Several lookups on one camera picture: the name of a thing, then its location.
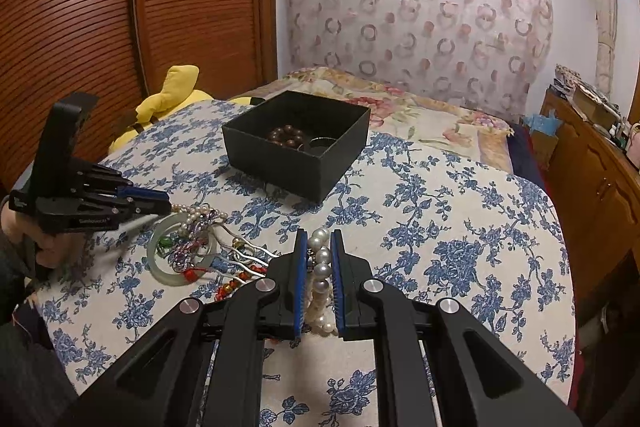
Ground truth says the dark blue bed sheet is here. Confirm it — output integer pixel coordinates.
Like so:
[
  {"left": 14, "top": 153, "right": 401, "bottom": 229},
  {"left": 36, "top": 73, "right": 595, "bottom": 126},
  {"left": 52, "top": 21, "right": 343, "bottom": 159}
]
[{"left": 509, "top": 122, "right": 547, "bottom": 190}]

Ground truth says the wooden slatted wardrobe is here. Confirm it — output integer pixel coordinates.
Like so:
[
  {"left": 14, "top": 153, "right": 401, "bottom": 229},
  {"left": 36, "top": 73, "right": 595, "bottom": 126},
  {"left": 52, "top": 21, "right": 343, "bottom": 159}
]
[{"left": 0, "top": 0, "right": 279, "bottom": 194}]

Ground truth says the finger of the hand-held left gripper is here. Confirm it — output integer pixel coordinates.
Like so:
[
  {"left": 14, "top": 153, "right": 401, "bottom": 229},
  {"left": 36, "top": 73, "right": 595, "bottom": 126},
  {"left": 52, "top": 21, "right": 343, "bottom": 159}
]
[
  {"left": 117, "top": 185, "right": 171, "bottom": 203},
  {"left": 115, "top": 201, "right": 174, "bottom": 221}
]

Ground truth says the dark round bangle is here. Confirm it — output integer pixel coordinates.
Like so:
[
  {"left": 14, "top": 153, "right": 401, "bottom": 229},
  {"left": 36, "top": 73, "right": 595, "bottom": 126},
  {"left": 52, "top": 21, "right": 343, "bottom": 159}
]
[{"left": 302, "top": 136, "right": 337, "bottom": 156}]

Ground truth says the brown wooden bead bracelet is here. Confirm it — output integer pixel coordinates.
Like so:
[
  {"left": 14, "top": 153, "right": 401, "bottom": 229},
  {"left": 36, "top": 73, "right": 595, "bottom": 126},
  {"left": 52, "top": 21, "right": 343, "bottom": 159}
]
[{"left": 266, "top": 124, "right": 307, "bottom": 150}]

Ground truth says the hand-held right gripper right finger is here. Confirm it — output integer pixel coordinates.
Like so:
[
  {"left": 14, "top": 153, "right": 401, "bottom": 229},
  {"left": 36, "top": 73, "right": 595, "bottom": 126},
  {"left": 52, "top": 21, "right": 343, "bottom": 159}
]
[{"left": 330, "top": 229, "right": 583, "bottom": 427}]

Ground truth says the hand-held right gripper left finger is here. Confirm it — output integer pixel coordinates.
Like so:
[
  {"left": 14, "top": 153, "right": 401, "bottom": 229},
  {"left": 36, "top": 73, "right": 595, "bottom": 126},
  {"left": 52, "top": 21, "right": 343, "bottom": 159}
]
[{"left": 55, "top": 229, "right": 308, "bottom": 427}]

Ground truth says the silver hair comb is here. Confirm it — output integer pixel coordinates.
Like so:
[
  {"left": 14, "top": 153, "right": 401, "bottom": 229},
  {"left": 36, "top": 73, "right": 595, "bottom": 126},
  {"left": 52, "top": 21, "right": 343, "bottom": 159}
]
[{"left": 214, "top": 229, "right": 274, "bottom": 289}]

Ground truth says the purple beaded chain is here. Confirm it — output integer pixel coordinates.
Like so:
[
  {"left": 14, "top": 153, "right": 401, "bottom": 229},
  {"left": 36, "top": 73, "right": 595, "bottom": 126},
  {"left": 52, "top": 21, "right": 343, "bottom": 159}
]
[{"left": 159, "top": 217, "right": 222, "bottom": 274}]

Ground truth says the wooden side cabinet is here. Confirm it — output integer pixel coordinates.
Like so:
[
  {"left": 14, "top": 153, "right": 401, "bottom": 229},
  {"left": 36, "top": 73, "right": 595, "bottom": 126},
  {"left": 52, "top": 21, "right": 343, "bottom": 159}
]
[{"left": 541, "top": 89, "right": 640, "bottom": 310}]

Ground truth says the blue tissue paper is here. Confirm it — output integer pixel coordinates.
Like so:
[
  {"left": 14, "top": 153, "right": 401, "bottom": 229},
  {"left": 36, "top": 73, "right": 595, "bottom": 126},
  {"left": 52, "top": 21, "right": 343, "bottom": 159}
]
[{"left": 520, "top": 109, "right": 559, "bottom": 140}]

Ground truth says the beige tied side curtain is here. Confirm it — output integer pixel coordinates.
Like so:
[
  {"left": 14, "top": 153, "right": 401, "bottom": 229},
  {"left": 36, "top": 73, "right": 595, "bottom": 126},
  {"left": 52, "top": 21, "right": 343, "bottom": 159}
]
[{"left": 589, "top": 0, "right": 617, "bottom": 94}]

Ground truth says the open cardboard box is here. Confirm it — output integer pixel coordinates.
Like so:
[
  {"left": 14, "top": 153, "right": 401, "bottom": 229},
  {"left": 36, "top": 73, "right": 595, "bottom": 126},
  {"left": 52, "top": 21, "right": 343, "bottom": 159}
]
[{"left": 570, "top": 84, "right": 622, "bottom": 118}]

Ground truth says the pile of printed papers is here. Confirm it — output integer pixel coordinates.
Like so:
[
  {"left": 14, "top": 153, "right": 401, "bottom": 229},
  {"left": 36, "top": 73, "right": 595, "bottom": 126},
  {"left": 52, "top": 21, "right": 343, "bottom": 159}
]
[{"left": 552, "top": 64, "right": 582, "bottom": 98}]

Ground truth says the circle patterned curtain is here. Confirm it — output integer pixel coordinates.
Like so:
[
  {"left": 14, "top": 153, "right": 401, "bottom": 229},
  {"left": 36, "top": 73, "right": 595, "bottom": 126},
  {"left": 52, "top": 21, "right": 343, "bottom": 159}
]
[{"left": 285, "top": 0, "right": 557, "bottom": 124}]

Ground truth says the black square box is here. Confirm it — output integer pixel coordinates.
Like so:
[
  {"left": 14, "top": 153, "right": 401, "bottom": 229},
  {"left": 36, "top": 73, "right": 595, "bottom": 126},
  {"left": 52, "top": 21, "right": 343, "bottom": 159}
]
[{"left": 221, "top": 90, "right": 372, "bottom": 204}]

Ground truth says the floral bed blanket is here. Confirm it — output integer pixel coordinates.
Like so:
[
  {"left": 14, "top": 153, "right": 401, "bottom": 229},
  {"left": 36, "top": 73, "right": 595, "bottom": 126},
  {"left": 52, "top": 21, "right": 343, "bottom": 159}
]
[{"left": 227, "top": 67, "right": 514, "bottom": 172}]

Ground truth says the person's left hand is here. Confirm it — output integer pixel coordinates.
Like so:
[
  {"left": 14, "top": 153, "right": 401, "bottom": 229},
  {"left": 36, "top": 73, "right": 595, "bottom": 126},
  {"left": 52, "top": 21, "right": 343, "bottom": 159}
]
[{"left": 0, "top": 204, "right": 68, "bottom": 280}]

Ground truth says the yellow plush toy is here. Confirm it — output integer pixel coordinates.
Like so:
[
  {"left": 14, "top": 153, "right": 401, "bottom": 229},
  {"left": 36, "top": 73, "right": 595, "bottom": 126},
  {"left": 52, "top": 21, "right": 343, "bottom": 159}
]
[{"left": 107, "top": 65, "right": 266, "bottom": 152}]

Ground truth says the blue floral tablecloth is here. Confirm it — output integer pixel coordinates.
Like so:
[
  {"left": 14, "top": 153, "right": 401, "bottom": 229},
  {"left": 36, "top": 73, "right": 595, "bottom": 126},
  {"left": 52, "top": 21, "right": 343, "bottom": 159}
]
[{"left": 32, "top": 99, "right": 576, "bottom": 427}]

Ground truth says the pale jade bangle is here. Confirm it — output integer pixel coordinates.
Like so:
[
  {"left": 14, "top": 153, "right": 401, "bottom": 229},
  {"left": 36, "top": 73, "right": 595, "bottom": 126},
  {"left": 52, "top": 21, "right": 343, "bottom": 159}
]
[{"left": 148, "top": 213, "right": 221, "bottom": 279}]

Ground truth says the small pearl necklace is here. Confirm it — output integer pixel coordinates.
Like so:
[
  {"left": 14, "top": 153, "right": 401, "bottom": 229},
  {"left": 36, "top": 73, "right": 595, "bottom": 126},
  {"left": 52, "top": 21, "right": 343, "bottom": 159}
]
[{"left": 171, "top": 204, "right": 227, "bottom": 233}]

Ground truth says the white pearl bracelet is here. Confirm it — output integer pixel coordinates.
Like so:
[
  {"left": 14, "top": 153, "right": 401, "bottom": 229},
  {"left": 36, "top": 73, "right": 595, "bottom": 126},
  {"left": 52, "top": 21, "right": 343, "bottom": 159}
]
[{"left": 306, "top": 228, "right": 334, "bottom": 338}]

